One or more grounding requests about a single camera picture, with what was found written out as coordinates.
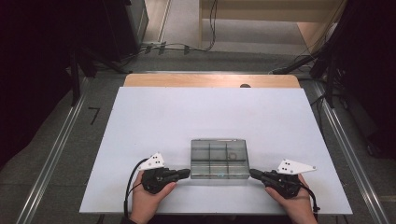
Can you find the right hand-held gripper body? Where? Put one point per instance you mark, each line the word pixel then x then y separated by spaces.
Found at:
pixel 286 183

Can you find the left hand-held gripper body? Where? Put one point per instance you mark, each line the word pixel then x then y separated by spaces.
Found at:
pixel 155 180

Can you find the clear plastic compartment box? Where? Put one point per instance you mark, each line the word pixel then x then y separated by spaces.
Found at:
pixel 218 158

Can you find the person's left hand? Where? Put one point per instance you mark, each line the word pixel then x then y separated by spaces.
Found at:
pixel 146 202

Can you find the person's right hand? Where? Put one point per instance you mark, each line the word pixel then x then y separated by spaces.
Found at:
pixel 295 207

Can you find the white table board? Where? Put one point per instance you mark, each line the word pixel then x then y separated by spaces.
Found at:
pixel 218 112

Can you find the wooden table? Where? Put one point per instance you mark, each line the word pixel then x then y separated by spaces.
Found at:
pixel 202 80

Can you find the black metal stand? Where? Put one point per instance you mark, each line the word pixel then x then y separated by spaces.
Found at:
pixel 74 77
pixel 330 81

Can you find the black floor bar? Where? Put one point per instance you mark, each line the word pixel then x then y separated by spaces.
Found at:
pixel 295 64

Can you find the dark cabinet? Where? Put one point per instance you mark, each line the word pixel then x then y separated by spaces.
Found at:
pixel 124 28

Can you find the light wooden shelf unit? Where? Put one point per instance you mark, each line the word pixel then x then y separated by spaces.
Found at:
pixel 264 9

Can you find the metal floor rail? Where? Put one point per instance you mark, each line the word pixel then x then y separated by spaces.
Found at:
pixel 53 158
pixel 345 140

